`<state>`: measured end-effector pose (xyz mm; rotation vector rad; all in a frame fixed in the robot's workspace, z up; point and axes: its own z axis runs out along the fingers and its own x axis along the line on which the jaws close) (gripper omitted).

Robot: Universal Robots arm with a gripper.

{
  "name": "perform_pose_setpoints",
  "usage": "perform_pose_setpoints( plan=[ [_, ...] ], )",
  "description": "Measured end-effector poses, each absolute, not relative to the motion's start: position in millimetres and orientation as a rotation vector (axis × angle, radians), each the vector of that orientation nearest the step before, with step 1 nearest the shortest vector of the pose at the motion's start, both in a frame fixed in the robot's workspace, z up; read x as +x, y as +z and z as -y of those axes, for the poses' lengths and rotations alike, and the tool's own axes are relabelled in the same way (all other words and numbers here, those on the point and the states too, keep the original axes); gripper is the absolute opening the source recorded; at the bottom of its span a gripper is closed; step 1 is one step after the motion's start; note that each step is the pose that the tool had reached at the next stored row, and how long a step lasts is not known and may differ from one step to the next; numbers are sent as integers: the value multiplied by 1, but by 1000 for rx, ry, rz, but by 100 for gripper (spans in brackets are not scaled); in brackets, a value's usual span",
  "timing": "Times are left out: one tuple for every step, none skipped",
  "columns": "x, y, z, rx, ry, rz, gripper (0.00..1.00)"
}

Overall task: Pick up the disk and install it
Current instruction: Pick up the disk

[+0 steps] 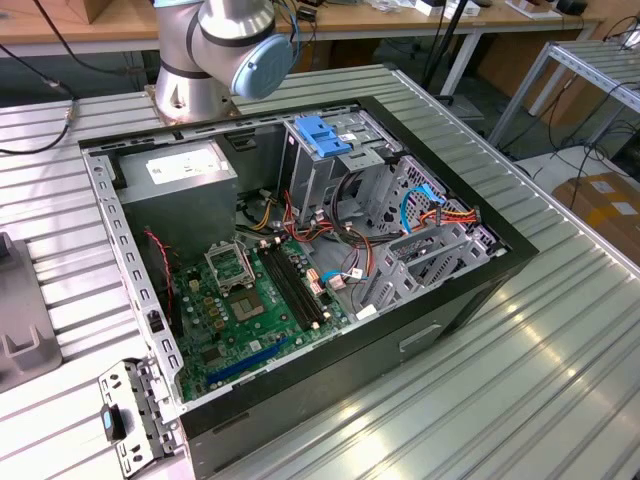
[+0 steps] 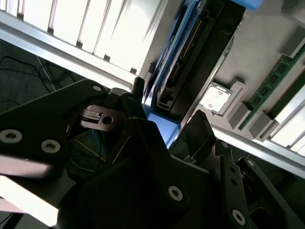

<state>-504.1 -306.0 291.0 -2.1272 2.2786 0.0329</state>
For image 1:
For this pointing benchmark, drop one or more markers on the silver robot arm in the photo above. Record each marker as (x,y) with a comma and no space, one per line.
(190,95)

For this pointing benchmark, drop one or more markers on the grey metal disk bay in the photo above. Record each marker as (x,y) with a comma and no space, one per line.
(395,270)

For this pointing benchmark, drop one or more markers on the black RAM slot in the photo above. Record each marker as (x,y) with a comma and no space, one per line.
(292,290)
(305,285)

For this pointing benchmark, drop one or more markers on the grey optical drive cage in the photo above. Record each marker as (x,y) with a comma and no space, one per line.
(310,180)

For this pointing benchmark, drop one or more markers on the white paper tag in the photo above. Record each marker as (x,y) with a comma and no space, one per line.
(366,313)

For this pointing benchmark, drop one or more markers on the CPU socket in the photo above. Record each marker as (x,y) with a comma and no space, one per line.
(246,306)

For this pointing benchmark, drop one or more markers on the green motherboard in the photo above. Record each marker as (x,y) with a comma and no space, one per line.
(280,332)

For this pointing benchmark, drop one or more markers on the blue drive cage latch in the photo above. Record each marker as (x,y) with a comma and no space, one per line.
(320,132)

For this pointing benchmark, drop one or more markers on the blue expansion slot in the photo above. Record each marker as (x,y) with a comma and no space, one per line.
(250,361)

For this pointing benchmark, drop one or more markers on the black open PC case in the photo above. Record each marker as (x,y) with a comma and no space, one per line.
(320,380)

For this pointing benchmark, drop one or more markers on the grey power supply unit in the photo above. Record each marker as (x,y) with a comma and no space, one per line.
(175,210)

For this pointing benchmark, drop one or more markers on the wooden top desk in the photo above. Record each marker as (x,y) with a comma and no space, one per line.
(400,21)

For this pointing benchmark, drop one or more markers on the hinged metal slot retainer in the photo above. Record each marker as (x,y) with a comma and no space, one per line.
(137,400)

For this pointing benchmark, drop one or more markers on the small white box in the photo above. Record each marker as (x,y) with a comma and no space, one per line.
(430,7)

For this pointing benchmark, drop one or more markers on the brown cardboard box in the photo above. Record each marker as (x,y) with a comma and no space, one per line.
(580,200)

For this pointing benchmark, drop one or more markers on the grey parts rack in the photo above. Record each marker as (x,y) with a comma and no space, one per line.
(20,300)

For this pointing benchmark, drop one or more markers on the metal slat side table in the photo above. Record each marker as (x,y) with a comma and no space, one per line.
(595,62)

